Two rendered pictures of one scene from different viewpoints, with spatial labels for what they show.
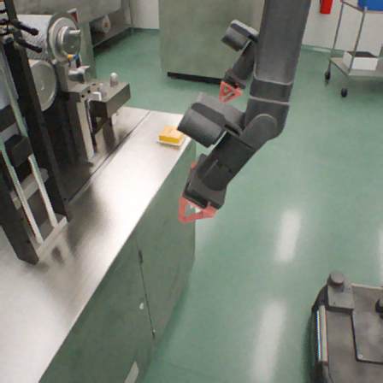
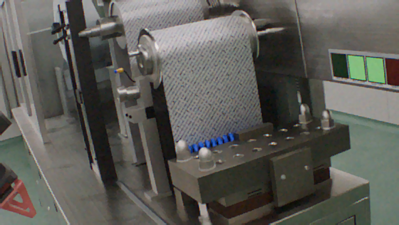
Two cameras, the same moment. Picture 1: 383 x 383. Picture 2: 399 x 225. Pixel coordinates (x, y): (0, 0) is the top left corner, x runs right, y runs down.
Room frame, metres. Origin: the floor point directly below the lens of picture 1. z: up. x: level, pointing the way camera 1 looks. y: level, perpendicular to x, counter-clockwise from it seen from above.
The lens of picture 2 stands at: (1.90, -0.41, 1.39)
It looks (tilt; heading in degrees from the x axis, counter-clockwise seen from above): 14 degrees down; 138
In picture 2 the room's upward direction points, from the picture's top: 10 degrees counter-clockwise
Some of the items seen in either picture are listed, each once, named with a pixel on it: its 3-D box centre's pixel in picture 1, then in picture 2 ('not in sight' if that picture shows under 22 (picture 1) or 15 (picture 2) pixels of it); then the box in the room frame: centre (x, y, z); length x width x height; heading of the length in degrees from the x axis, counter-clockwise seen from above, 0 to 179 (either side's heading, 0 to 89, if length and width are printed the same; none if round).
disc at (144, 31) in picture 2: (63, 40); (149, 58); (0.90, 0.34, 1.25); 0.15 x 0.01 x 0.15; 161
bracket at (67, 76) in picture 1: (81, 115); (144, 139); (0.86, 0.31, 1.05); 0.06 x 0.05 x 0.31; 71
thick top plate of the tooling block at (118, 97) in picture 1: (70, 93); (263, 154); (1.12, 0.43, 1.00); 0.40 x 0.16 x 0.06; 71
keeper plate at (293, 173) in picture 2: not in sight; (293, 176); (1.22, 0.42, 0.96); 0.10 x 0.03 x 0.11; 71
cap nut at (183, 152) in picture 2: (102, 90); (182, 149); (1.02, 0.29, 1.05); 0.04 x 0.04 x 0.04
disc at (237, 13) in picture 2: not in sight; (243, 38); (0.98, 0.58, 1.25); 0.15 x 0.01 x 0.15; 161
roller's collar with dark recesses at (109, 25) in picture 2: not in sight; (108, 28); (0.66, 0.40, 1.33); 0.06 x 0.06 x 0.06; 71
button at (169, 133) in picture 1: (172, 134); not in sight; (0.98, 0.07, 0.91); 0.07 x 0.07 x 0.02; 71
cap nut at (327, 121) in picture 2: not in sight; (326, 118); (1.22, 0.57, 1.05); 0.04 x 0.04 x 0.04
